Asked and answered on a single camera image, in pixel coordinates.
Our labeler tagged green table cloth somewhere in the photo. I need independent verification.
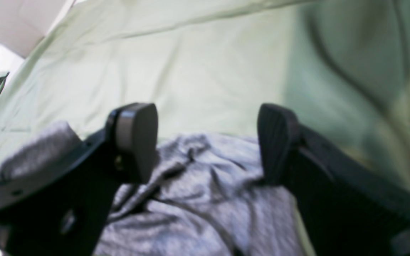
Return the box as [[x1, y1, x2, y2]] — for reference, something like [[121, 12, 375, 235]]
[[0, 0, 410, 191]]

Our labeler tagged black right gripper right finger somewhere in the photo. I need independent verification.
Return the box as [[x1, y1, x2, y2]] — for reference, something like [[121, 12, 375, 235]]
[[257, 103, 410, 256]]

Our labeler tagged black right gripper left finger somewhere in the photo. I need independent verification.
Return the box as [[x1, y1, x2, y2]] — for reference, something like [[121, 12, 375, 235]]
[[0, 103, 158, 256]]

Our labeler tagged grey heathered T-shirt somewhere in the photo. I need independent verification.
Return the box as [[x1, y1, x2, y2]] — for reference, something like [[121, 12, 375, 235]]
[[0, 121, 305, 256]]

